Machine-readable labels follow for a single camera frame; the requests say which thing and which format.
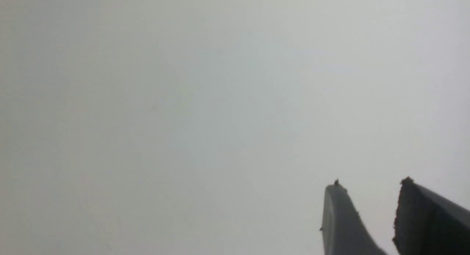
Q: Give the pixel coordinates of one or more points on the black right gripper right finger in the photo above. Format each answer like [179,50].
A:
[428,224]

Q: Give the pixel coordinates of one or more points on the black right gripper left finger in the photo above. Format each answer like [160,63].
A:
[343,231]

